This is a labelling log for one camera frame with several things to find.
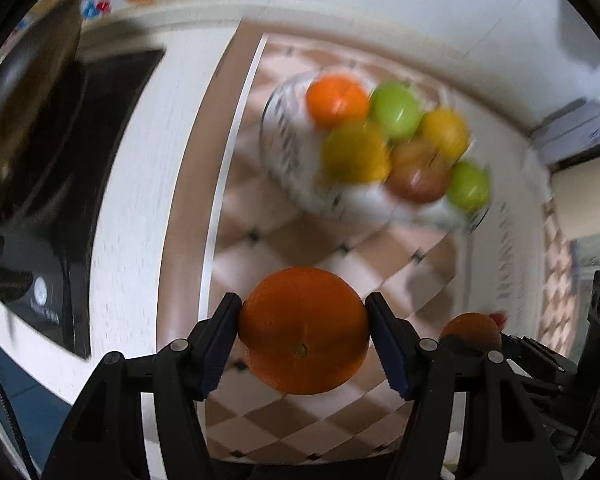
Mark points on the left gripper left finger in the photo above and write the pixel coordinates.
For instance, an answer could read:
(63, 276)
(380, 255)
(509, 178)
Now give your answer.
(103, 436)

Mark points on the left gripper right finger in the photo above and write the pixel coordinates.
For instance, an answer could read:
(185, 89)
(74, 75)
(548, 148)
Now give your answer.
(503, 434)

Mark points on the floral ceramic oval plate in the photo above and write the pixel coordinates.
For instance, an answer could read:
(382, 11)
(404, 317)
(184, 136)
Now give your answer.
(290, 152)

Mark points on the red apple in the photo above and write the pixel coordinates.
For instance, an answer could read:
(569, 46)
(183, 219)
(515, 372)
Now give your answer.
(419, 174)

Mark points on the red cherry tomato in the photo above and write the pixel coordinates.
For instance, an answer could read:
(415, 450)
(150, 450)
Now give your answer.
(499, 318)

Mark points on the cream utensil holder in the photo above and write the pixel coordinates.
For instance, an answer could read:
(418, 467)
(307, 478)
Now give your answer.
(576, 198)

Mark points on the black frying pan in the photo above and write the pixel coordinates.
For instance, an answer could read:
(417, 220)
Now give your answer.
(42, 87)

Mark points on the white spray can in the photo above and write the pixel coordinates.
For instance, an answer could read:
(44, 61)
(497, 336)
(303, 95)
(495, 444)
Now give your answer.
(570, 131)

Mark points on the checkered brown kitchen mat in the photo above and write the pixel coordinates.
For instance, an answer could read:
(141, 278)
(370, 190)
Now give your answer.
(231, 225)

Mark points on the black induction cooktop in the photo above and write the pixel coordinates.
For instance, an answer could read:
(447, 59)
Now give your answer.
(49, 210)

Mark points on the dark orange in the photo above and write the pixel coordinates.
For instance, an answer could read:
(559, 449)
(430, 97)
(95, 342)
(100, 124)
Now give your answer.
(304, 331)

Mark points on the green apple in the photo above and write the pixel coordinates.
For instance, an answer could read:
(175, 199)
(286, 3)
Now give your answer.
(470, 187)
(395, 107)

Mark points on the small orange tangerine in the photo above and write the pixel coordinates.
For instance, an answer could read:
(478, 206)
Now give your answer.
(332, 99)

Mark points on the large yellow orange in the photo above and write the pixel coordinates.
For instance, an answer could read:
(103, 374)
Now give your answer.
(447, 131)

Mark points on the yellow lemon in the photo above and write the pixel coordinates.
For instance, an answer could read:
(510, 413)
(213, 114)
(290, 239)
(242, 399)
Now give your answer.
(356, 153)

